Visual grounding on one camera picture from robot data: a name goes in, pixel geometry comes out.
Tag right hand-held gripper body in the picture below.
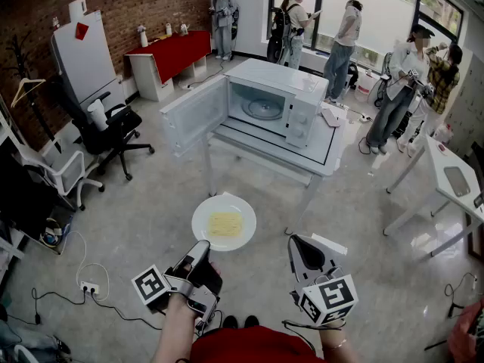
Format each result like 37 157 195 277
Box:
289 265 359 327

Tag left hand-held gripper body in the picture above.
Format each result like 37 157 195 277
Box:
131 257 224 332

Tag white round plate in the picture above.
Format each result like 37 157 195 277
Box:
191 195 258 253

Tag white microwave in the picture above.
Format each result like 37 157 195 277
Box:
159 57 330 159

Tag person's right forearm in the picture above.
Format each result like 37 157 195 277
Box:
318 318 360 363

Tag person's left forearm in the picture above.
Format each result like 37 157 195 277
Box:
150 293 202 363

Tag person's black shoes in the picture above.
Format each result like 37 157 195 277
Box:
222 314 261 330

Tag person's red top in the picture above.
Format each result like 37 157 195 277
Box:
190 324 315 363

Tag white table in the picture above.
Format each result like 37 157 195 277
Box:
201 102 348 237

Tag pale flat board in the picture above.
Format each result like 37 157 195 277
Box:
320 107 342 129

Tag black office chair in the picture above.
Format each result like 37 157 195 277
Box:
50 75 156 182

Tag red fabric bundle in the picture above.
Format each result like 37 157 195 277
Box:
447 299 484 363

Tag white swivel chair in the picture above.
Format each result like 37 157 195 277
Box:
14 141 106 212

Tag white side desk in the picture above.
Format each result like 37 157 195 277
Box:
383 134 484 261

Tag grey tablet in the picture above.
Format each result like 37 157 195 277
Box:
442 165 472 198

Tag white kettle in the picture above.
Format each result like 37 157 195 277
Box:
87 98 110 132

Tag white bucket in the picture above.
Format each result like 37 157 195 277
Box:
353 71 376 104

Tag white low cabinet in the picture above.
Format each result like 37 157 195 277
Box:
128 52 209 103

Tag red cloth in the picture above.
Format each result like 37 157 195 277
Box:
124 29 213 85

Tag black coat rack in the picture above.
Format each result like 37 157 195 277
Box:
6 33 63 155

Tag white fridge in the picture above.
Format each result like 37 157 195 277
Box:
50 9 126 110

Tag black backpack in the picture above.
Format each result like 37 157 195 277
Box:
265 7 293 64

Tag wooden clothes hanger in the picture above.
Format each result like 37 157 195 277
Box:
10 77 47 109

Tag large glass window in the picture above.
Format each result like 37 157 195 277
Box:
267 0 467 76

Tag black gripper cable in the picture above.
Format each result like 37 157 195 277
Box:
281 291 347 355

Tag thin gold bracelet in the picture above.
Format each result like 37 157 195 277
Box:
321 338 348 352

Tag black floor cable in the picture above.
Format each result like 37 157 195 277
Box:
30 287 163 332

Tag white floor cable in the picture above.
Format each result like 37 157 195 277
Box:
60 229 111 303

